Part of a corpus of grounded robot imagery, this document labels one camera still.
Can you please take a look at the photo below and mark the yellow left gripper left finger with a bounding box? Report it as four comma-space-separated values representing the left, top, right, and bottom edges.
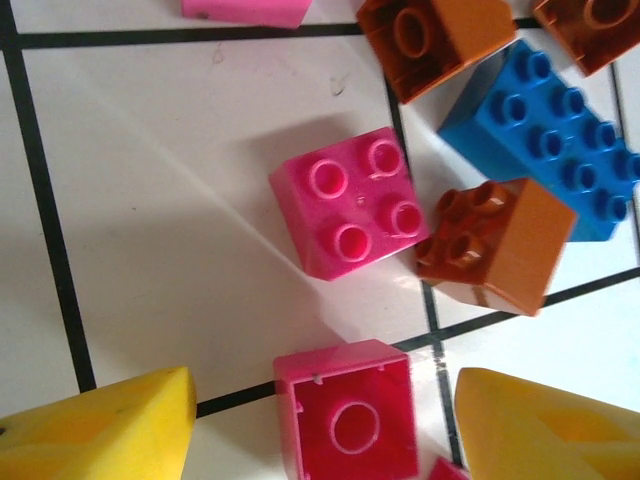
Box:
0, 366, 199, 480

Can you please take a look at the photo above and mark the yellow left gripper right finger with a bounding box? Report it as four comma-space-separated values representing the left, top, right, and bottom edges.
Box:
453, 367, 640, 480

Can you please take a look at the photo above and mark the pink square lego brick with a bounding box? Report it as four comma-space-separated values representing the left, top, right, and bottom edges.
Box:
179, 0, 314, 30
272, 338, 421, 480
424, 455, 471, 480
268, 125, 431, 282

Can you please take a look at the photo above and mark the orange square lego brick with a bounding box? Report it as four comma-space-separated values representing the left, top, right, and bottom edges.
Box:
413, 177, 579, 319
530, 0, 640, 79
355, 0, 519, 105

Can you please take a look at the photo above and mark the blue long lego brick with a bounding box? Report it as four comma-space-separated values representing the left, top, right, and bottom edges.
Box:
437, 38, 640, 244

